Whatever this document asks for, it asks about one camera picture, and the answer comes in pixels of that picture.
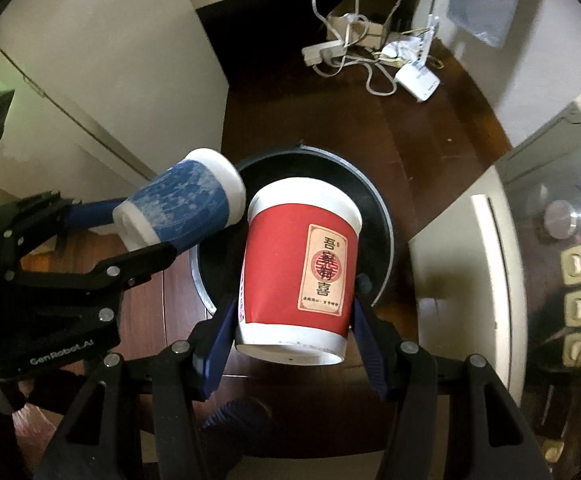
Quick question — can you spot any black trash bin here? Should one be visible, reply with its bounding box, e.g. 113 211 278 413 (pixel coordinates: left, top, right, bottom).
190 145 396 314

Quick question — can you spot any red paper cup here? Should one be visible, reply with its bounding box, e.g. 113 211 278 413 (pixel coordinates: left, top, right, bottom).
235 177 362 366

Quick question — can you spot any white power strip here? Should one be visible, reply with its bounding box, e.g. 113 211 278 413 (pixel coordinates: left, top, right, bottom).
301 40 346 66

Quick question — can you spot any cream safe cabinet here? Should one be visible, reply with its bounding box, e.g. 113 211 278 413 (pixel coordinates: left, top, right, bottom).
409 93 581 479

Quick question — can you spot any blue paper cup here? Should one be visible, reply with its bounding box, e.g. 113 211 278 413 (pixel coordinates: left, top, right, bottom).
112 148 246 254

